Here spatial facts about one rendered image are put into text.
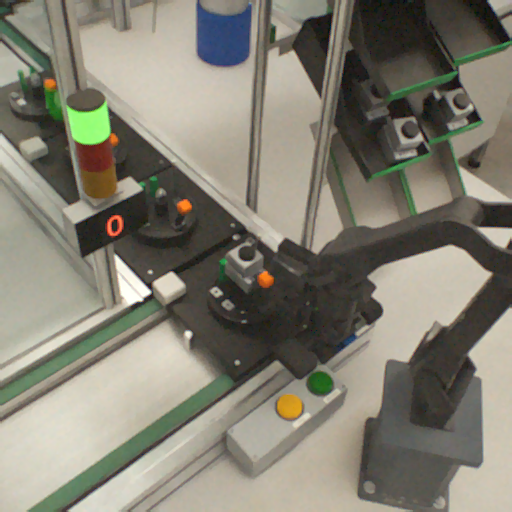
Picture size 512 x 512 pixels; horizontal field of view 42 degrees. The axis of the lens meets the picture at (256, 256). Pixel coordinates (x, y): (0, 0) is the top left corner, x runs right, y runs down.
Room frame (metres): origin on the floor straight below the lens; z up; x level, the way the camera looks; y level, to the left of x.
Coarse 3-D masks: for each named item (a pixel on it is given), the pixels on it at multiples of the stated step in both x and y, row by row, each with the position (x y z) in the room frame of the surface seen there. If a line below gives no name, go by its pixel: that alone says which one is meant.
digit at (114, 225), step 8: (120, 208) 0.71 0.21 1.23; (104, 216) 0.69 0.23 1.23; (112, 216) 0.70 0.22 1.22; (120, 216) 0.71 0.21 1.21; (104, 224) 0.69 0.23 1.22; (112, 224) 0.70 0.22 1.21; (120, 224) 0.71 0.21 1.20; (128, 224) 0.72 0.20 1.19; (104, 232) 0.69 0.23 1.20; (112, 232) 0.70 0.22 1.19; (120, 232) 0.71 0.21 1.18; (104, 240) 0.69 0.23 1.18; (112, 240) 0.69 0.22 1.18
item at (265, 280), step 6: (252, 276) 0.74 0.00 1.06; (258, 276) 0.74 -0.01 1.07; (264, 276) 0.73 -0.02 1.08; (270, 276) 0.73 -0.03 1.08; (264, 282) 0.72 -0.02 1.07; (270, 282) 0.72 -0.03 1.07; (264, 288) 0.72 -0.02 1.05; (264, 294) 0.72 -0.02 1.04; (264, 300) 0.72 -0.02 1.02; (264, 306) 0.72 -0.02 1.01
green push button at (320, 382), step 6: (318, 372) 0.62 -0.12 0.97; (324, 372) 0.62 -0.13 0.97; (312, 378) 0.60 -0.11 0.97; (318, 378) 0.60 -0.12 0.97; (324, 378) 0.61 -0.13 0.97; (330, 378) 0.61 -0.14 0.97; (312, 384) 0.59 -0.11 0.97; (318, 384) 0.59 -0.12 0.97; (324, 384) 0.59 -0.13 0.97; (330, 384) 0.59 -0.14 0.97; (312, 390) 0.59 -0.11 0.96; (318, 390) 0.58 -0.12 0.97; (324, 390) 0.58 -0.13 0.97
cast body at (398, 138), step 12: (384, 120) 0.96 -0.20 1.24; (396, 120) 0.92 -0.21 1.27; (408, 120) 0.93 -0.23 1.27; (384, 132) 0.93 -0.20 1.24; (396, 132) 0.90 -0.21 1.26; (408, 132) 0.90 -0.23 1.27; (384, 144) 0.92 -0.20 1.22; (396, 144) 0.89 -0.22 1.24; (408, 144) 0.89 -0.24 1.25; (396, 156) 0.89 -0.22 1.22; (408, 156) 0.90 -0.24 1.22
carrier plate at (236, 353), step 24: (240, 240) 0.91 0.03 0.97; (216, 264) 0.84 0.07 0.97; (264, 264) 0.85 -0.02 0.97; (192, 288) 0.78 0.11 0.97; (288, 288) 0.79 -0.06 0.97; (192, 312) 0.72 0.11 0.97; (216, 336) 0.67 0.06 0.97; (240, 336) 0.68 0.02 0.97; (264, 336) 0.68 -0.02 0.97; (216, 360) 0.63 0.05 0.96; (240, 360) 0.63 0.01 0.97; (264, 360) 0.64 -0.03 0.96
